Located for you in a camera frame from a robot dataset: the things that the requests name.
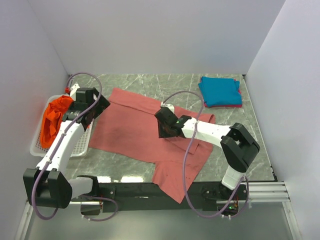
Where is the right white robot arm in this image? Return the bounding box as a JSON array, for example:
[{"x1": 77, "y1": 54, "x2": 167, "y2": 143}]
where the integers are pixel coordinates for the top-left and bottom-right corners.
[{"x1": 154, "y1": 106, "x2": 261, "y2": 200}]

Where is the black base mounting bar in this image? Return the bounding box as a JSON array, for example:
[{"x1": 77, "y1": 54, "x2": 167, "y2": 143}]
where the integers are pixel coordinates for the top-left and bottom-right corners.
[{"x1": 72, "y1": 181, "x2": 232, "y2": 215}]

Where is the purple cable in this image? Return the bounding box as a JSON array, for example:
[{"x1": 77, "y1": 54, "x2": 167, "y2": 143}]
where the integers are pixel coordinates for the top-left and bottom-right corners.
[
  {"x1": 30, "y1": 72, "x2": 119, "y2": 222},
  {"x1": 162, "y1": 90, "x2": 251, "y2": 219}
]

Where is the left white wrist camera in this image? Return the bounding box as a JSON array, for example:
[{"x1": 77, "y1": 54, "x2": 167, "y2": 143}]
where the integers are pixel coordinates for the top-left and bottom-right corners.
[{"x1": 65, "y1": 83, "x2": 80, "y2": 101}]

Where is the white plastic basket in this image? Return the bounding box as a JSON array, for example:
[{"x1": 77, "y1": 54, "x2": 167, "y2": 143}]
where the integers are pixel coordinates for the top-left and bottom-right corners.
[{"x1": 29, "y1": 94, "x2": 94, "y2": 158}]

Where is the folded magenta t-shirt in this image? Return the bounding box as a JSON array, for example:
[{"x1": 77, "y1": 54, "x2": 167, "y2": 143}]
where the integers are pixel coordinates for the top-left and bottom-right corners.
[{"x1": 199, "y1": 78, "x2": 243, "y2": 109}]

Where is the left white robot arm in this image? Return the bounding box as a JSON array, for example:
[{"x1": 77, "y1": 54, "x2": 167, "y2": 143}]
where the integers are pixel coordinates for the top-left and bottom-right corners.
[{"x1": 23, "y1": 87, "x2": 110, "y2": 209}]

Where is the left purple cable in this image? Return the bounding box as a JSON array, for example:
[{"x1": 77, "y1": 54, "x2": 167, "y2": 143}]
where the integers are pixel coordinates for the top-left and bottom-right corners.
[{"x1": 30, "y1": 72, "x2": 119, "y2": 222}]

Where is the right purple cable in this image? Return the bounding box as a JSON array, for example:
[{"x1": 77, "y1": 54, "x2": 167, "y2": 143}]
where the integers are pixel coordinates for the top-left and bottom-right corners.
[{"x1": 162, "y1": 90, "x2": 251, "y2": 219}]

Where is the orange t-shirt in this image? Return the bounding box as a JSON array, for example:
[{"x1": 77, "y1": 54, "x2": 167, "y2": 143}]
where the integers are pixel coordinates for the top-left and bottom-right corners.
[{"x1": 39, "y1": 95, "x2": 74, "y2": 149}]

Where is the aluminium frame rail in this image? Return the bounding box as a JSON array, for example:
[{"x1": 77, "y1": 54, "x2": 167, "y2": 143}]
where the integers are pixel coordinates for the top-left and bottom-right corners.
[{"x1": 24, "y1": 181, "x2": 291, "y2": 205}]

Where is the salmon pink t-shirt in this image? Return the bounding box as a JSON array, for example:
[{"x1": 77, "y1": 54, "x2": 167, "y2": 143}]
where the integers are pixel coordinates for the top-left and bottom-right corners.
[{"x1": 89, "y1": 87, "x2": 213, "y2": 203}]

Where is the folded blue t-shirt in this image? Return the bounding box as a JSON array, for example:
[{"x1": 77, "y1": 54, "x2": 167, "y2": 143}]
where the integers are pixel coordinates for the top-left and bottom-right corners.
[{"x1": 198, "y1": 75, "x2": 243, "y2": 107}]

